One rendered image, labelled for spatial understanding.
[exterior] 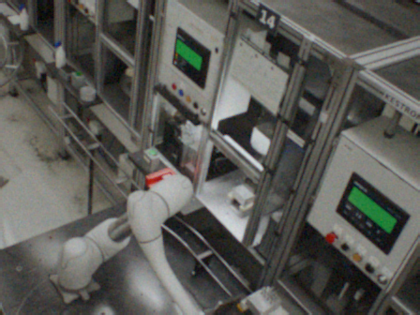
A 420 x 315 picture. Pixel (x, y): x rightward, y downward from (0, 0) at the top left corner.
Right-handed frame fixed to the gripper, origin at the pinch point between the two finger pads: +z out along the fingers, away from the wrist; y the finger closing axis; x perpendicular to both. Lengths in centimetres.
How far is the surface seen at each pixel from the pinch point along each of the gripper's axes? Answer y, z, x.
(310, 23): 113, 35, 33
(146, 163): 9, 7, 89
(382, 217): 75, 17, -34
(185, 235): -20, 14, 56
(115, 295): -20, -38, 41
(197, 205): 3, 17, 54
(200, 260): -5.8, 1.8, 30.1
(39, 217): -88, -21, 165
